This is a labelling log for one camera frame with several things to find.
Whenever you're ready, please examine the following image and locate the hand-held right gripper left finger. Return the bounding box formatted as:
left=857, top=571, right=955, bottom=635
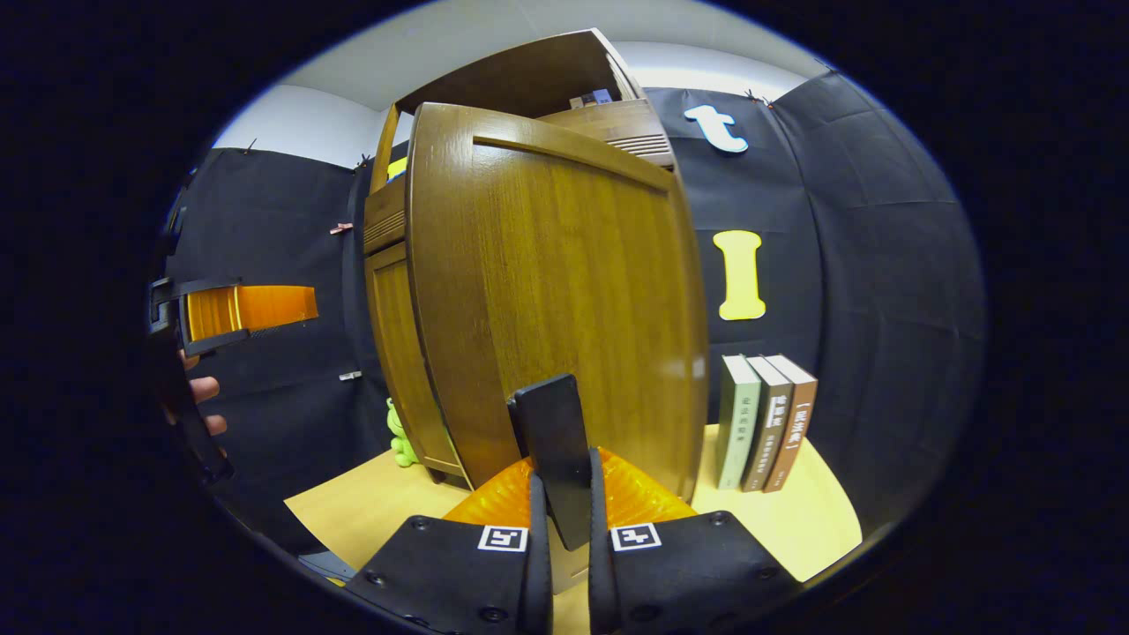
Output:
left=346, top=457, right=555, bottom=635

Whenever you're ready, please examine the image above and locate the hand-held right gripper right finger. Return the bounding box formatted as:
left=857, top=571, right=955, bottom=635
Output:
left=587, top=446, right=805, bottom=635

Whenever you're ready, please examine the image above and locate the black door handle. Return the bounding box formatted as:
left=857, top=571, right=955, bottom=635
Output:
left=507, top=373, right=594, bottom=552

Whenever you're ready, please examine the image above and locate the wooden double-door shoe cabinet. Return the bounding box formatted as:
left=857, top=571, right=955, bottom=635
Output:
left=363, top=28, right=709, bottom=504

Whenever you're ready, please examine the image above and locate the green frog toy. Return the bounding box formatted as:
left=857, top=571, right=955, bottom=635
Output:
left=385, top=397, right=421, bottom=468

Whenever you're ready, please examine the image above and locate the grey-green book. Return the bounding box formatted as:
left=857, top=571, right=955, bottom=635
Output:
left=716, top=355, right=761, bottom=491

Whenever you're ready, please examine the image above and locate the grey-brown book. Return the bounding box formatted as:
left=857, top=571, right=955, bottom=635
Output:
left=741, top=355, right=795, bottom=493

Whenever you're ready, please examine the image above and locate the black backdrop cloth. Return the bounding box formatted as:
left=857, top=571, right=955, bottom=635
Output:
left=163, top=71, right=987, bottom=565

